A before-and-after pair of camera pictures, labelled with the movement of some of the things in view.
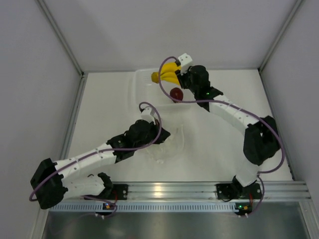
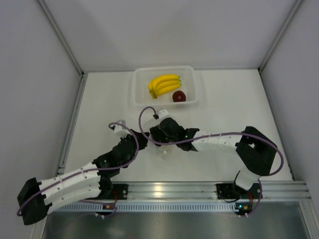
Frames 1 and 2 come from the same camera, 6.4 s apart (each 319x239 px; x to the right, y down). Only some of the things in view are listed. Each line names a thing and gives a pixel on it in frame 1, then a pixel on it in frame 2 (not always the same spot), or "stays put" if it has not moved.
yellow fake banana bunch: [168, 73] -> [163, 83]
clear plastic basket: [147, 92] stays put
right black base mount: [235, 190] stays put
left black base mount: [119, 191] stays put
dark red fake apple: [177, 93] stays put
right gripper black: [181, 77] -> [157, 132]
